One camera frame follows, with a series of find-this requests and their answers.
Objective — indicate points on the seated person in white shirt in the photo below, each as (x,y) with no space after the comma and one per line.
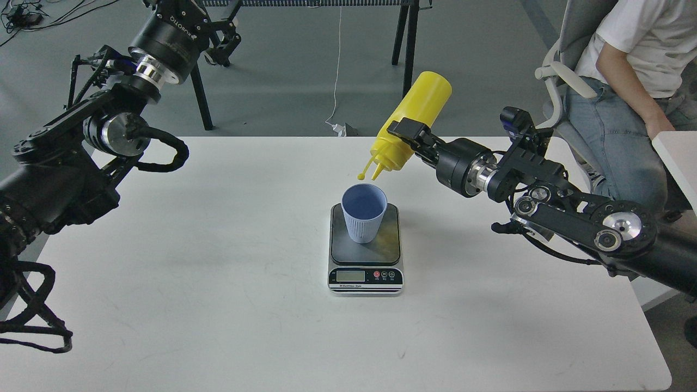
(634,62)

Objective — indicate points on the white power adapter on floor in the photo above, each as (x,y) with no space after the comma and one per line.
(344,130)

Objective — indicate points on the yellow squeeze bottle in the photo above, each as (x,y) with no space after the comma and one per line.
(417,111)

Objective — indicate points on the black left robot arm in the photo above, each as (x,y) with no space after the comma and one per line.
(70,168)

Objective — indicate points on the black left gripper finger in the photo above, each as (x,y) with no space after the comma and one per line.
(221,15)

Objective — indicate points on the grey office chair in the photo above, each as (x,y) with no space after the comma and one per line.
(581,20)

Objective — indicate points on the white side table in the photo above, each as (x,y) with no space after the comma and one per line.
(677,149)

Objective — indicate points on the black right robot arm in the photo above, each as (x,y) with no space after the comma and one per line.
(620,235)

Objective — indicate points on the blue ribbed plastic cup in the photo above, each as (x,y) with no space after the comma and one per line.
(364,206)

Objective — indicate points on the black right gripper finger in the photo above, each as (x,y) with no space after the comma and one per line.
(429,148)

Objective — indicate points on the black-legged background table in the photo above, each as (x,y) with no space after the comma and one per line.
(297,71)

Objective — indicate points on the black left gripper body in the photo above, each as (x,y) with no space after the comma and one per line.
(172,36)

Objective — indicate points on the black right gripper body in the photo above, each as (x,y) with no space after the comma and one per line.
(454,165)

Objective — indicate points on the digital kitchen scale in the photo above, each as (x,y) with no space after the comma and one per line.
(370,269)

